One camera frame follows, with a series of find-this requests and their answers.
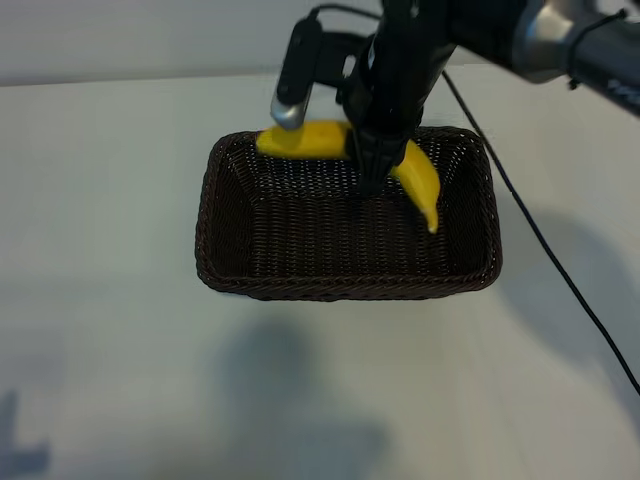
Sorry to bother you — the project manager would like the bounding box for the long black cable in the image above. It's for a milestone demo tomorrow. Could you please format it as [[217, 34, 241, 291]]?
[[441, 69, 640, 396]]

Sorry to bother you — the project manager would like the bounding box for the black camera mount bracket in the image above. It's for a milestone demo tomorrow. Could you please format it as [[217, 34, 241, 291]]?
[[314, 29, 374, 89]]

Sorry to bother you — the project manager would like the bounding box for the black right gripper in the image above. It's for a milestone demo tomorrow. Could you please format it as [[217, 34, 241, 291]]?
[[342, 0, 459, 197]]

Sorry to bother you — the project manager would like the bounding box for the thin black camera cable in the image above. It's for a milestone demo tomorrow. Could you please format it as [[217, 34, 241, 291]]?
[[309, 3, 384, 21]]

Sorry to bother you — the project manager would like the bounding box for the dark brown woven basket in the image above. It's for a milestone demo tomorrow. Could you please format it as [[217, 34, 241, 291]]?
[[193, 125, 504, 303]]

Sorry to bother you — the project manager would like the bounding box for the yellow banana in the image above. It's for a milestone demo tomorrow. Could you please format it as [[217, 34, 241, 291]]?
[[255, 119, 442, 235]]

